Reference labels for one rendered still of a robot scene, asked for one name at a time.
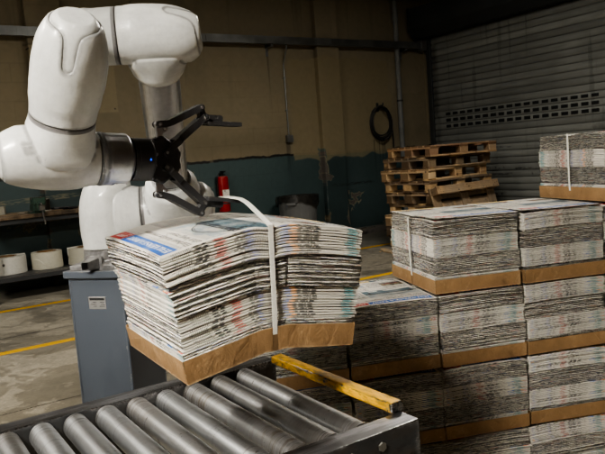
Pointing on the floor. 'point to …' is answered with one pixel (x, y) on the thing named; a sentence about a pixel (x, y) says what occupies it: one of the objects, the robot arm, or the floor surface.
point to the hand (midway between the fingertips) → (233, 160)
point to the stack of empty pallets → (457, 151)
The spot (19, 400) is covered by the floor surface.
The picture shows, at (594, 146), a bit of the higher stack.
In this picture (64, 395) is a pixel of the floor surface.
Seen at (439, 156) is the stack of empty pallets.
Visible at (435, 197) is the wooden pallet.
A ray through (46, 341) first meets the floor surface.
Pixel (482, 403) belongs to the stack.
